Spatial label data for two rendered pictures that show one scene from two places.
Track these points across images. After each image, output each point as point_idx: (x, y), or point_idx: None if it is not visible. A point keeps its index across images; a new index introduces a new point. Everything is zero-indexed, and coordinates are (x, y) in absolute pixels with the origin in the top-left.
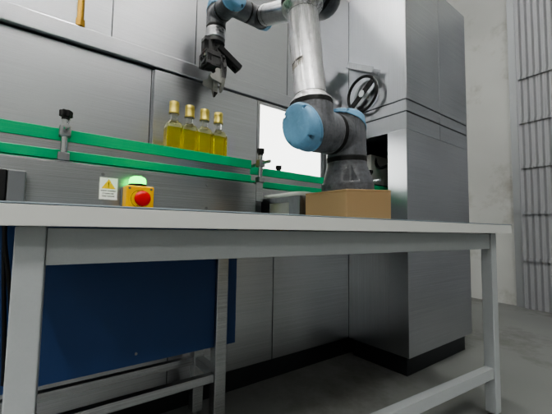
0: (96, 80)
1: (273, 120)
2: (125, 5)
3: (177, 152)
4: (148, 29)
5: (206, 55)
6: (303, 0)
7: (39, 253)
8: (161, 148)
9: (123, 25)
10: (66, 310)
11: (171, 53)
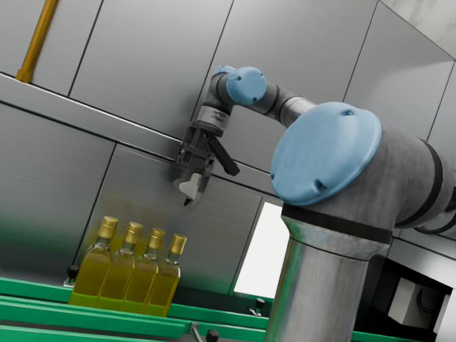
0: (28, 154)
1: (279, 224)
2: (102, 51)
3: (55, 340)
4: (127, 86)
5: (182, 155)
6: (331, 246)
7: None
8: (26, 335)
9: (91, 81)
10: None
11: (152, 122)
